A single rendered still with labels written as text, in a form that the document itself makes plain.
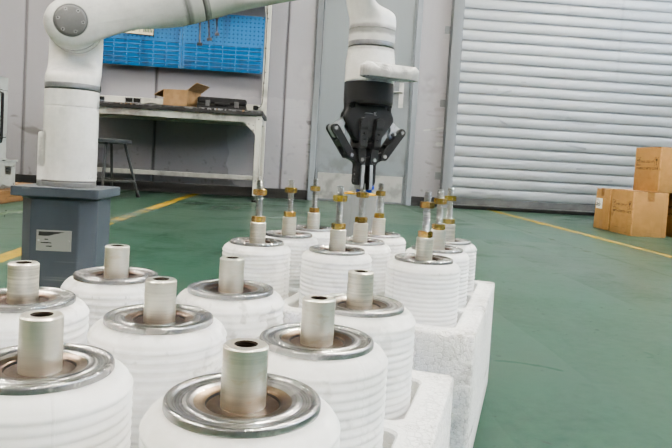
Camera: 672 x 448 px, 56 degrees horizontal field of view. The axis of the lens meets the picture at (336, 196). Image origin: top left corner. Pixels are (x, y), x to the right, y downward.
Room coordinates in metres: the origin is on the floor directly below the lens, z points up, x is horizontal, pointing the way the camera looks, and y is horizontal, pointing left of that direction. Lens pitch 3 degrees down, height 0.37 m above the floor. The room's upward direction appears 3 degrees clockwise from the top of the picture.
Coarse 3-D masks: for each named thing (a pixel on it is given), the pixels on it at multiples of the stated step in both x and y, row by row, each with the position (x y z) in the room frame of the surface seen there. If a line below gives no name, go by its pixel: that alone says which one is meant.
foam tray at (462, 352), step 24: (480, 288) 1.03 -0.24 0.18; (288, 312) 0.79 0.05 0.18; (480, 312) 0.85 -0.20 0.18; (432, 336) 0.74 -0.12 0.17; (456, 336) 0.73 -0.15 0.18; (480, 336) 0.82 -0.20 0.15; (432, 360) 0.74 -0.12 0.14; (456, 360) 0.73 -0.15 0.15; (480, 360) 0.86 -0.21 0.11; (456, 384) 0.73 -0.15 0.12; (480, 384) 0.90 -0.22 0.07; (456, 408) 0.73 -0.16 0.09; (480, 408) 0.94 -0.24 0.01; (456, 432) 0.73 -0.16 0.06
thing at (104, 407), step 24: (96, 384) 0.32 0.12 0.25; (120, 384) 0.33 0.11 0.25; (0, 408) 0.29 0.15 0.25; (24, 408) 0.29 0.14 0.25; (48, 408) 0.30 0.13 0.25; (72, 408) 0.30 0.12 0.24; (96, 408) 0.31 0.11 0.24; (120, 408) 0.33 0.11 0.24; (0, 432) 0.29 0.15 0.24; (24, 432) 0.29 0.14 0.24; (48, 432) 0.29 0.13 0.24; (72, 432) 0.30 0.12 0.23; (96, 432) 0.31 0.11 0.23; (120, 432) 0.33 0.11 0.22
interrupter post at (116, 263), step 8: (112, 248) 0.58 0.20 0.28; (120, 248) 0.58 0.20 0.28; (128, 248) 0.59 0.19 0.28; (112, 256) 0.58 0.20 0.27; (120, 256) 0.58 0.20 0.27; (128, 256) 0.59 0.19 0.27; (104, 264) 0.59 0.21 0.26; (112, 264) 0.58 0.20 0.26; (120, 264) 0.58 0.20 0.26; (128, 264) 0.59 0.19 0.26; (104, 272) 0.59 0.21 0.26; (112, 272) 0.58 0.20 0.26; (120, 272) 0.58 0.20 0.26; (128, 272) 0.60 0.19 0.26
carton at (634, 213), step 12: (624, 192) 4.31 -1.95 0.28; (636, 192) 4.19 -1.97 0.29; (648, 192) 4.19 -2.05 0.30; (660, 192) 4.20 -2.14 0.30; (612, 204) 4.47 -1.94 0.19; (624, 204) 4.30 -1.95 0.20; (636, 204) 4.19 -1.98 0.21; (648, 204) 4.19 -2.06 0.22; (660, 204) 4.19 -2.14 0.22; (612, 216) 4.45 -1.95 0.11; (624, 216) 4.29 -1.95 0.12; (636, 216) 4.19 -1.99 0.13; (648, 216) 4.19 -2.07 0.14; (660, 216) 4.19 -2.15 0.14; (612, 228) 4.44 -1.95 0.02; (624, 228) 4.27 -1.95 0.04; (636, 228) 4.19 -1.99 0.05; (648, 228) 4.19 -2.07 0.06; (660, 228) 4.19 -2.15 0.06
